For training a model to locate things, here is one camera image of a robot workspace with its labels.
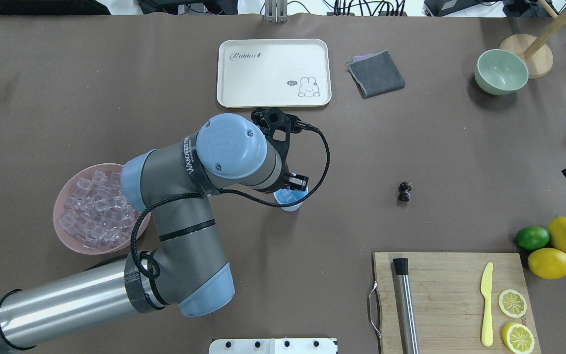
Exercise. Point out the yellow plastic knife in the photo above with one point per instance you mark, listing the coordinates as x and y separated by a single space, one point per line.
486 292

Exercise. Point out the pink bowl with ice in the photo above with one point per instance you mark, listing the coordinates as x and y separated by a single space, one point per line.
91 214

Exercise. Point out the yellow lemon front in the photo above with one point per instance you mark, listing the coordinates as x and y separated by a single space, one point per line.
548 263

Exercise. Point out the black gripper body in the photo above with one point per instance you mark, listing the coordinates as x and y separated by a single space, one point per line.
297 182

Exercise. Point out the green lime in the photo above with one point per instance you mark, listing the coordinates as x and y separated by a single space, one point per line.
532 238

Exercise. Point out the wooden cutting board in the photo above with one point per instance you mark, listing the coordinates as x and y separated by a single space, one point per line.
447 302

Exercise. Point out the dark red cherries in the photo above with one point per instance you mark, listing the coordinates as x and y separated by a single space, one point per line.
404 189

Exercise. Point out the light blue plastic cup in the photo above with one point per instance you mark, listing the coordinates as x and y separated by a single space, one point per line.
288 196

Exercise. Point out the mint green bowl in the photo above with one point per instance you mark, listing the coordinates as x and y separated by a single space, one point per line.
499 72

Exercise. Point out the wooden cup tree stand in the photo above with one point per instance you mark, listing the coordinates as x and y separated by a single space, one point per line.
534 51

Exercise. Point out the lemon half slice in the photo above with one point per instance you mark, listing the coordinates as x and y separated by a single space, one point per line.
518 338
512 303

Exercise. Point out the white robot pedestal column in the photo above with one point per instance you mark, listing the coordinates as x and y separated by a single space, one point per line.
275 346

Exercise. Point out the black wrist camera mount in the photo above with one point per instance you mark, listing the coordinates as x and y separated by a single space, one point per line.
274 119

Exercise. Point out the black handled metal knife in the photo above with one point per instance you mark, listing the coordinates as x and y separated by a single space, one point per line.
407 312

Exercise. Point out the grey folded cloth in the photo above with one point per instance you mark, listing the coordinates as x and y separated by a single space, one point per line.
375 74

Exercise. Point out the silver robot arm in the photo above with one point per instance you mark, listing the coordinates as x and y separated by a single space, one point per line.
190 268

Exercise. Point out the aluminium frame post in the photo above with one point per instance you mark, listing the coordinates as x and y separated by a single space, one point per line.
275 11

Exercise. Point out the beige plastic tray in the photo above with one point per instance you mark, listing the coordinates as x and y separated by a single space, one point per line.
259 73

